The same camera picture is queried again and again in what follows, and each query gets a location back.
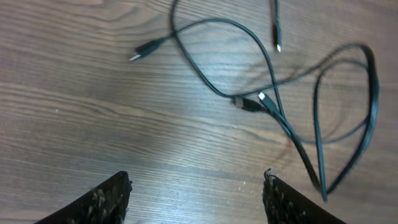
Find thin black USB cable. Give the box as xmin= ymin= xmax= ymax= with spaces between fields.
xmin=129 ymin=0 xmax=368 ymax=146

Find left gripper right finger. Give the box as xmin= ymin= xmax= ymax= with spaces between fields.
xmin=262 ymin=169 xmax=345 ymax=224

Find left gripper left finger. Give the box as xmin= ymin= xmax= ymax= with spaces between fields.
xmin=36 ymin=170 xmax=132 ymax=224

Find thick black cable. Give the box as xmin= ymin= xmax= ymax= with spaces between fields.
xmin=257 ymin=42 xmax=380 ymax=203

